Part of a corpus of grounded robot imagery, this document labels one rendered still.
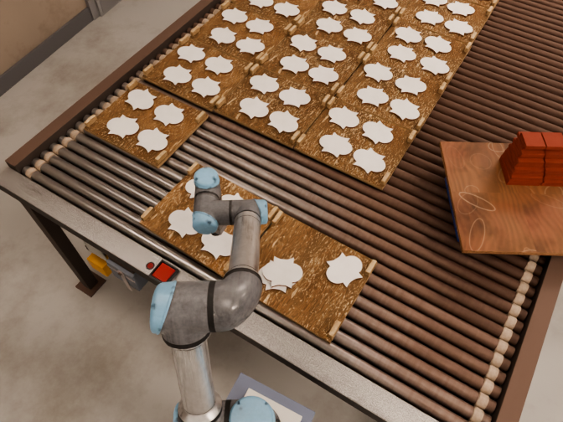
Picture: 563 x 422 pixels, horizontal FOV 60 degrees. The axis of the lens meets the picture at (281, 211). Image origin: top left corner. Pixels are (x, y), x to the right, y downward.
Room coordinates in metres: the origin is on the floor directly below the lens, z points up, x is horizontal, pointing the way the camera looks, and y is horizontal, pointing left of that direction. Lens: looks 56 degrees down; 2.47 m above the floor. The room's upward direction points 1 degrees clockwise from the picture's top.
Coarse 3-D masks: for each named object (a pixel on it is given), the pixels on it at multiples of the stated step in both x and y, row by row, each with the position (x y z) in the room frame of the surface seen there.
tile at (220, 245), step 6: (204, 234) 0.92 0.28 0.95; (210, 234) 0.93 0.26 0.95; (222, 234) 0.93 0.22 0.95; (228, 234) 0.93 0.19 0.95; (204, 240) 0.90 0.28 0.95; (210, 240) 0.90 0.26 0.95; (216, 240) 0.90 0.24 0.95; (222, 240) 0.90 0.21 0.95; (228, 240) 0.90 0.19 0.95; (204, 246) 0.88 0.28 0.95; (210, 246) 0.88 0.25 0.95; (216, 246) 0.88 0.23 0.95; (222, 246) 0.88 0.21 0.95; (228, 246) 0.88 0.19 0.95; (210, 252) 0.85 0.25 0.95; (216, 252) 0.85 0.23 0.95; (222, 252) 0.85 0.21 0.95; (228, 252) 0.85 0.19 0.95; (216, 258) 0.83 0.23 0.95
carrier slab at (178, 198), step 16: (192, 176) 1.21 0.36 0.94; (176, 192) 1.12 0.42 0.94; (224, 192) 1.13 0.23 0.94; (240, 192) 1.13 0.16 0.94; (160, 208) 1.04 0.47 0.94; (176, 208) 1.05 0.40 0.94; (192, 208) 1.05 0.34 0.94; (144, 224) 0.97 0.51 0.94; (160, 224) 0.97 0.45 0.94; (176, 240) 0.90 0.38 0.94; (192, 240) 0.90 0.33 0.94; (192, 256) 0.84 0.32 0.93; (208, 256) 0.84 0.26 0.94
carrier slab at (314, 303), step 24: (288, 216) 1.02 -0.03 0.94; (264, 240) 0.91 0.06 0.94; (288, 240) 0.91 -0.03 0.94; (312, 240) 0.91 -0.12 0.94; (336, 240) 0.92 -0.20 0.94; (264, 264) 0.81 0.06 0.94; (312, 264) 0.82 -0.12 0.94; (264, 288) 0.72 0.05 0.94; (288, 288) 0.72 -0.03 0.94; (312, 288) 0.72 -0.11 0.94; (336, 288) 0.72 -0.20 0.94; (360, 288) 0.72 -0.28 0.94; (288, 312) 0.63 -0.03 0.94; (312, 312) 0.63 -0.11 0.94; (336, 312) 0.63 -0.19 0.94
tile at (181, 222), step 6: (180, 210) 1.03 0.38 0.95; (186, 210) 1.03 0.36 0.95; (174, 216) 1.00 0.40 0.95; (180, 216) 1.00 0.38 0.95; (186, 216) 1.00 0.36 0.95; (174, 222) 0.98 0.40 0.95; (180, 222) 0.98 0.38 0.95; (186, 222) 0.98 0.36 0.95; (192, 222) 0.98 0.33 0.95; (168, 228) 0.95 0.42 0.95; (174, 228) 0.95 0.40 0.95; (180, 228) 0.95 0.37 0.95; (186, 228) 0.95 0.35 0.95; (192, 228) 0.95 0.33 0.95; (180, 234) 0.92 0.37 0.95; (186, 234) 0.93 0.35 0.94; (192, 234) 0.93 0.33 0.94
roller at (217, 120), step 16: (128, 80) 1.79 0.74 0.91; (176, 96) 1.69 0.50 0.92; (208, 112) 1.58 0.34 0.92; (224, 128) 1.51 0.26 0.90; (240, 128) 1.49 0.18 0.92; (272, 144) 1.40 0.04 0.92; (304, 160) 1.31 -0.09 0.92; (336, 176) 1.23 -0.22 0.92; (368, 192) 1.16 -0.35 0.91; (400, 208) 1.08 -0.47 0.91; (416, 208) 1.08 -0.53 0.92; (432, 224) 1.01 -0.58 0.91; (448, 224) 1.00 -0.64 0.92; (496, 256) 0.88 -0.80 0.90; (512, 256) 0.87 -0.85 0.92
